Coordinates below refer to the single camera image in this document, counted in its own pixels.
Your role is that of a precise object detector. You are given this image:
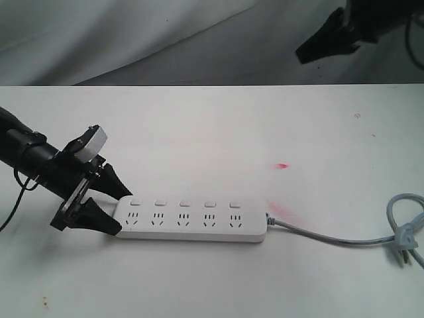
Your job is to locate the grey power cord with plug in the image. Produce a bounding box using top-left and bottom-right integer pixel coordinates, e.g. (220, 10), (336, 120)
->
(264, 193), (424, 269)

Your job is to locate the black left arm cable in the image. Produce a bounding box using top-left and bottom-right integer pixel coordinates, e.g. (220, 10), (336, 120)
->
(0, 167), (37, 233)

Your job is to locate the grey backdrop cloth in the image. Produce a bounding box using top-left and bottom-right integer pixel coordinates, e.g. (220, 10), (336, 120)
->
(1, 1), (423, 86)

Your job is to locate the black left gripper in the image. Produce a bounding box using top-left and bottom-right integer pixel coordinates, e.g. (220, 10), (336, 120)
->
(34, 139), (132, 236)

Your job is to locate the white five-socket power strip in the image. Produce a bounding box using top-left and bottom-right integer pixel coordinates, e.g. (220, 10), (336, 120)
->
(113, 195), (268, 243)

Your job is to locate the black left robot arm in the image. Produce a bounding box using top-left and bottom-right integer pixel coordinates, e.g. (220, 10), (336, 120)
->
(1, 109), (131, 236)

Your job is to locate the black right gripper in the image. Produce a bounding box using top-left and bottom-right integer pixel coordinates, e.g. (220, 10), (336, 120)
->
(295, 0), (423, 64)

